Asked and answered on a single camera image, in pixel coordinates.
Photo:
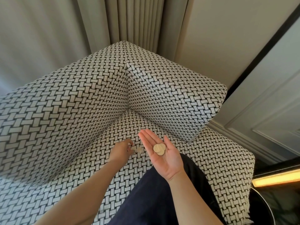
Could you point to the lit yellow light strip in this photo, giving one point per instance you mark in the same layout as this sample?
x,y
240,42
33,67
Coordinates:
x,y
276,179

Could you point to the person's left forearm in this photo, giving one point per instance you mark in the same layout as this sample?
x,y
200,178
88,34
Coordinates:
x,y
77,196

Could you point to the person's right forearm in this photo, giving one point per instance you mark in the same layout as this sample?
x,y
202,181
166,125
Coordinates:
x,y
194,203

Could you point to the black round trash bin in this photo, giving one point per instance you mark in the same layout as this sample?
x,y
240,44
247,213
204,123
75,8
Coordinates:
x,y
259,208

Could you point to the sheer white curtain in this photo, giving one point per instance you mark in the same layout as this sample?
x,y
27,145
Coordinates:
x,y
35,44

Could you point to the black white woven-pattern sofa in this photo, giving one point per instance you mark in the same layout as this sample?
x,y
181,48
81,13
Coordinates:
x,y
70,103

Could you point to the person's left hand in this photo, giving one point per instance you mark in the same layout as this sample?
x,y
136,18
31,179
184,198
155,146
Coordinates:
x,y
119,152

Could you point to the person's right hand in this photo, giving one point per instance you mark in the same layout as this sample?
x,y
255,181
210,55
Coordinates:
x,y
170,164

